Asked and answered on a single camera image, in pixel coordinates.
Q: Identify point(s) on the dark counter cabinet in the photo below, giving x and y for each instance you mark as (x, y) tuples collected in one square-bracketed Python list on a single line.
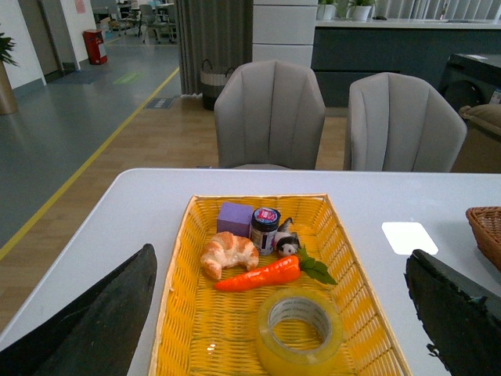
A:
[(346, 51)]

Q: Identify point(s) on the left grey chair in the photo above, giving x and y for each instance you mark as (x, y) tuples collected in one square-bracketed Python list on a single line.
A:
[(270, 114)]

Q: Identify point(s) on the grey chair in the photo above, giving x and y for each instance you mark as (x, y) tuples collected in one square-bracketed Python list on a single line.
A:
[(400, 123), (270, 114)]

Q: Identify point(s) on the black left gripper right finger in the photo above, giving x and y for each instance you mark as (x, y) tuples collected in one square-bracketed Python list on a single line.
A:
[(460, 317)]

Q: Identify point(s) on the yellow tape roll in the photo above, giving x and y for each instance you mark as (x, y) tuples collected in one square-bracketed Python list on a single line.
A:
[(299, 333)]

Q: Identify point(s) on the brown wicker basket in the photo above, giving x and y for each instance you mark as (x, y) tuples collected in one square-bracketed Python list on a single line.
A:
[(485, 224)]

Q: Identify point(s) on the grey woven laundry basket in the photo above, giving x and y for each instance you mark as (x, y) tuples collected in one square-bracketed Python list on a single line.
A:
[(213, 80)]

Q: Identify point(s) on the orange toy carrot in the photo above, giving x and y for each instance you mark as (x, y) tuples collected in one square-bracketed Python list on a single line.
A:
[(283, 271)]

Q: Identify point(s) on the purple foam block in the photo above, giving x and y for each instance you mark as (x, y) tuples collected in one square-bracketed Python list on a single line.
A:
[(235, 218)]

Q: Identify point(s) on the office chair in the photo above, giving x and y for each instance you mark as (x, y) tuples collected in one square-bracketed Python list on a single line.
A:
[(161, 20)]

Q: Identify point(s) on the toy croissant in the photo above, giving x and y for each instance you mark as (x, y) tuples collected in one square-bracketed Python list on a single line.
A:
[(226, 250)]

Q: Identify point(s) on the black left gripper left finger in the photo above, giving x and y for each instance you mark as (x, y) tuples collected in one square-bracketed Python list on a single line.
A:
[(97, 333)]

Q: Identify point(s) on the beige cushion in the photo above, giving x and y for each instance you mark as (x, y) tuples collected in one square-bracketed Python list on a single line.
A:
[(485, 117)]

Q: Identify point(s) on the dark washing machine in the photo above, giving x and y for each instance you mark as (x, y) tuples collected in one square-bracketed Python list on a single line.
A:
[(471, 80)]

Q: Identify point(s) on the red bin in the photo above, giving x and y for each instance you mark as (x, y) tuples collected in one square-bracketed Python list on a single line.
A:
[(94, 44)]

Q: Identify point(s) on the grey curtain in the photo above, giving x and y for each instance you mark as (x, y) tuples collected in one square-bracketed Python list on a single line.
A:
[(218, 31)]

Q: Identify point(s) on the right grey chair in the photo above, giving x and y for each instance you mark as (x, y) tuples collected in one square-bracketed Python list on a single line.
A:
[(400, 123)]

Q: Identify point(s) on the white potted plant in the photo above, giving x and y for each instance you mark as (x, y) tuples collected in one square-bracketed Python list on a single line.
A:
[(359, 10), (325, 9)]

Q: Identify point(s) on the yellow woven basket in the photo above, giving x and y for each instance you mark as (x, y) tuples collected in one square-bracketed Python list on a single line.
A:
[(203, 331)]

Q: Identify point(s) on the small dark jar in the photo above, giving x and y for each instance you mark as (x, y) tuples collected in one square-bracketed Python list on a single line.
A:
[(263, 228)]

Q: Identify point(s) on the potted plant gold pot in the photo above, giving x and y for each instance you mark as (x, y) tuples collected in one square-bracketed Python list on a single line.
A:
[(8, 99)]

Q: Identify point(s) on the black white animal figurine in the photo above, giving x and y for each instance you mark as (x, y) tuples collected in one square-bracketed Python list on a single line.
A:
[(286, 242)]

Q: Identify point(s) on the white potted plant left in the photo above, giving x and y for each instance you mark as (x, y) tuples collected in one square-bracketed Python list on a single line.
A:
[(325, 9)]

